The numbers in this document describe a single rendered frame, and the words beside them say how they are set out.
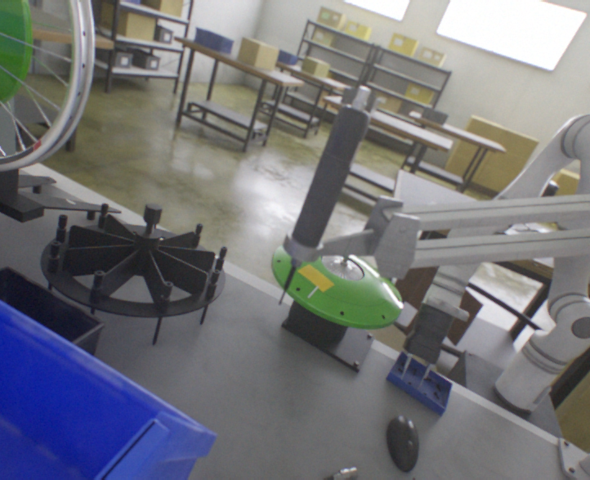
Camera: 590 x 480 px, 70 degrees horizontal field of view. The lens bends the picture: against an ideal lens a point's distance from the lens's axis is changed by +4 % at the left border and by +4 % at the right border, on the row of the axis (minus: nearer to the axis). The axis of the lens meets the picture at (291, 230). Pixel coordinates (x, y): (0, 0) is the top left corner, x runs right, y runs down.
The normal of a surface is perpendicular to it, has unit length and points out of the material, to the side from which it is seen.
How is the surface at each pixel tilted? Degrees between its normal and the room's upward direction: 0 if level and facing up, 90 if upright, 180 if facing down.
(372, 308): 23
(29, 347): 80
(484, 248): 19
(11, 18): 86
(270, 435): 0
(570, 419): 90
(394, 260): 90
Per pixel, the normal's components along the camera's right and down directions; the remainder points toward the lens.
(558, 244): 0.00, -0.88
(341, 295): 0.28, -0.69
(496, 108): -0.36, 0.30
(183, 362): 0.32, -0.85
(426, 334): -0.17, 0.04
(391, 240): 0.14, 0.48
